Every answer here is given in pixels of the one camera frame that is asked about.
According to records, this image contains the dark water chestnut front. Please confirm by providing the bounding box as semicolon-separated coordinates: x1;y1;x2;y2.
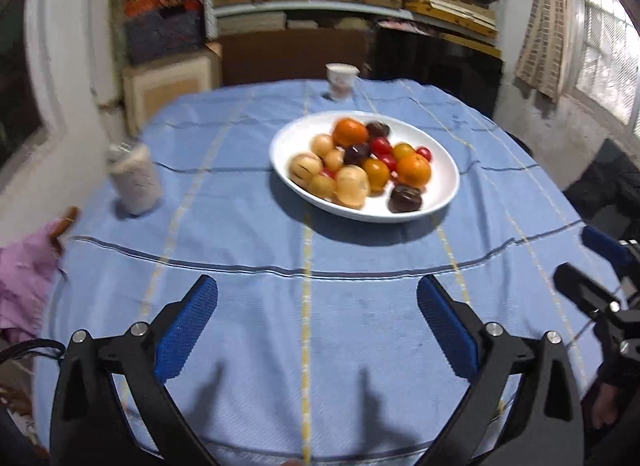
387;184;423;213

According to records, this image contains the dark water chestnut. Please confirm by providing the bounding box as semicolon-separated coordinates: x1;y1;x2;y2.
366;121;390;140
343;143;371;167
387;184;423;213

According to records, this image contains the yellow-orange tomato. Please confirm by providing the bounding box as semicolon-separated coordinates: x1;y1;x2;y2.
362;158;390;195

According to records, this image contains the pale yellow round fruit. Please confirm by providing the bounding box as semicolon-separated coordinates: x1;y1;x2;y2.
335;165;370;209

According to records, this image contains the small red tomato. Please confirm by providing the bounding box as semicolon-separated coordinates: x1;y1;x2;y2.
416;146;432;163

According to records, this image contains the yellow tomato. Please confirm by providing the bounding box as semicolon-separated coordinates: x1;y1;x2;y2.
393;143;414;161

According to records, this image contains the small brown longan fruit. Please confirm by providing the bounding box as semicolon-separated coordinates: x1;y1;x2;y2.
307;173;336;200

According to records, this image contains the striped pepino melon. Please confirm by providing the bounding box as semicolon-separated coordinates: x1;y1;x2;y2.
288;153;323;189

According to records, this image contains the peach-coloured fruit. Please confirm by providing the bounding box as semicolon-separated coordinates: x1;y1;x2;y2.
323;148;344;174

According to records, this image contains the right hand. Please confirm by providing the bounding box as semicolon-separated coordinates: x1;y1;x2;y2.
591;382;618;429

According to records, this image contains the blue checked tablecloth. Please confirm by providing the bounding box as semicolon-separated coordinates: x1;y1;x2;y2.
42;80;620;465

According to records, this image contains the white oval plate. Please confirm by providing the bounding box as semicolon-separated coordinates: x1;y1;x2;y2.
270;110;460;223

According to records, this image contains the pink cloth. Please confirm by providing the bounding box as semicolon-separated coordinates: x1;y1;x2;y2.
0;219;63;345

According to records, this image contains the white beverage can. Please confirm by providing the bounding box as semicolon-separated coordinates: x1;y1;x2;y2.
106;142;163;217

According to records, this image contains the beige curtain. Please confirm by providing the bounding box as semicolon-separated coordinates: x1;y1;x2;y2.
515;0;568;104

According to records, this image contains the cardboard box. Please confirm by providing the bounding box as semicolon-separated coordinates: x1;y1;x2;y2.
122;43;222;137

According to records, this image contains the white paper cup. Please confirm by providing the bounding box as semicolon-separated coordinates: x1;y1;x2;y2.
326;62;360;100

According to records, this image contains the dark chair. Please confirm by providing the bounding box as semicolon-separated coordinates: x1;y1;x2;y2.
370;27;503;118

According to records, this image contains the black cable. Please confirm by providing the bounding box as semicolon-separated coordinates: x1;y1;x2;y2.
0;337;68;366

